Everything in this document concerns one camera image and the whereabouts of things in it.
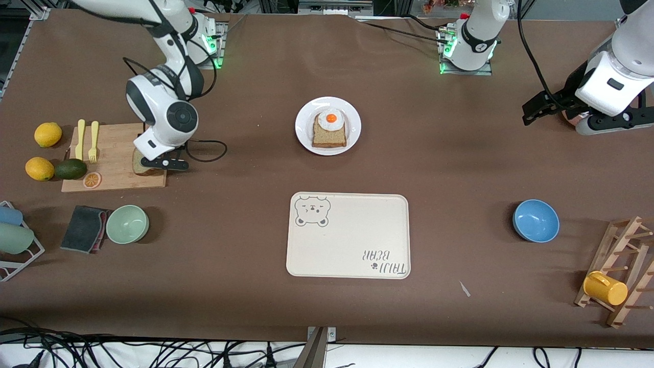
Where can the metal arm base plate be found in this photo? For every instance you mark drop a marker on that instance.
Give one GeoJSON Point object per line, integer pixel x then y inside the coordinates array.
{"type": "Point", "coordinates": [467, 72]}
{"type": "Point", "coordinates": [220, 41]}

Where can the orange slice toy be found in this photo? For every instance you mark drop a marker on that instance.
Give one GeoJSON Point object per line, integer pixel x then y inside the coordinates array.
{"type": "Point", "coordinates": [92, 180]}

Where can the yellow plastic fork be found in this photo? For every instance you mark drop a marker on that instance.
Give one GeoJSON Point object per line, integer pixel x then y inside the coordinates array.
{"type": "Point", "coordinates": [93, 145]}

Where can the light blue cup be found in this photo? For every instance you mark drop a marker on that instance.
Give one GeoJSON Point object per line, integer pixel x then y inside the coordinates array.
{"type": "Point", "coordinates": [9, 215]}

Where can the grey tape scrap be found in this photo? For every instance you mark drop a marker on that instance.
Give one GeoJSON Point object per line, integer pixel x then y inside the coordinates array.
{"type": "Point", "coordinates": [464, 289]}

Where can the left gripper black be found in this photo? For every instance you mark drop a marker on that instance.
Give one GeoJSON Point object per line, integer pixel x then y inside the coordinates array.
{"type": "Point", "coordinates": [563, 95]}

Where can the grey metal camera post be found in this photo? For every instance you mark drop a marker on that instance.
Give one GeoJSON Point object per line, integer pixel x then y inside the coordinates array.
{"type": "Point", "coordinates": [317, 350]}

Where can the aluminium background frame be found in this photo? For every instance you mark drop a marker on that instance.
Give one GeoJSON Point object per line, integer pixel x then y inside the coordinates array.
{"type": "Point", "coordinates": [332, 7]}

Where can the blue bowl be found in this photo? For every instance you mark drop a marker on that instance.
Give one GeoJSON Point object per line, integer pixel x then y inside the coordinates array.
{"type": "Point", "coordinates": [535, 221]}

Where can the yellow mug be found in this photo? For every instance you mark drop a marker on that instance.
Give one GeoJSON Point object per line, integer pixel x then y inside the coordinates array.
{"type": "Point", "coordinates": [605, 289]}

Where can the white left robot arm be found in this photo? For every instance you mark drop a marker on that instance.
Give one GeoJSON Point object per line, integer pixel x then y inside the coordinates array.
{"type": "Point", "coordinates": [480, 30]}

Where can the pale green cup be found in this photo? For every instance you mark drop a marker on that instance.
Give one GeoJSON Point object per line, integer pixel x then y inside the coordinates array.
{"type": "Point", "coordinates": [14, 238]}

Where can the yellow lemon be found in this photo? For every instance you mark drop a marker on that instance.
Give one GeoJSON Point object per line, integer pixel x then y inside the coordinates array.
{"type": "Point", "coordinates": [47, 135]}
{"type": "Point", "coordinates": [39, 168]}

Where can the white round plate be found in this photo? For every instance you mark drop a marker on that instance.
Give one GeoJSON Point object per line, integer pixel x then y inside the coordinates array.
{"type": "Point", "coordinates": [305, 128]}

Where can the wooden mug rack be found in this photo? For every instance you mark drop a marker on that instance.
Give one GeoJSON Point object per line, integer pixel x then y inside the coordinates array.
{"type": "Point", "coordinates": [621, 240]}

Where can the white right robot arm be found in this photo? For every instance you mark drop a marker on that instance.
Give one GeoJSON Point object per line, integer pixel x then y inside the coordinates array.
{"type": "Point", "coordinates": [153, 102]}

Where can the cream bear print tray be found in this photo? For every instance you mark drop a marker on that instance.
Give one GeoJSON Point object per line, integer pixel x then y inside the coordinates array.
{"type": "Point", "coordinates": [352, 240]}

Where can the mint green bowl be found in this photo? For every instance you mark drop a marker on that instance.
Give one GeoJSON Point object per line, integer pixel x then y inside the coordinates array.
{"type": "Point", "coordinates": [127, 225]}

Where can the pink bowl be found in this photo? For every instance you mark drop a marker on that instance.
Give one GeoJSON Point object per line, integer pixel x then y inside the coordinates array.
{"type": "Point", "coordinates": [575, 120]}

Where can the toy fried egg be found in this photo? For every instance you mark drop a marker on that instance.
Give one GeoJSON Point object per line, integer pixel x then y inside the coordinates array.
{"type": "Point", "coordinates": [331, 119]}

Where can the brown bread slice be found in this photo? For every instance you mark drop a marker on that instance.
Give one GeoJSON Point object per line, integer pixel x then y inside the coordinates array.
{"type": "Point", "coordinates": [138, 166]}
{"type": "Point", "coordinates": [327, 139]}

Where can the dark green avocado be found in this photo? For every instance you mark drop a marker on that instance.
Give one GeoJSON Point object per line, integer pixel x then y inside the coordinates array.
{"type": "Point", "coordinates": [70, 169]}

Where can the grey folded cloth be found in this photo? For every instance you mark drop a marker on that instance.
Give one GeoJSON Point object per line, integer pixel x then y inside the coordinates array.
{"type": "Point", "coordinates": [82, 230]}

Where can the bamboo cutting board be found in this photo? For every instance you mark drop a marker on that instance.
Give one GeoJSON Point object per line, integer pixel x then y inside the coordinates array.
{"type": "Point", "coordinates": [112, 176]}

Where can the yellow plastic knife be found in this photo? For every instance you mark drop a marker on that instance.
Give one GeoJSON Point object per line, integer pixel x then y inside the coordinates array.
{"type": "Point", "coordinates": [79, 143]}

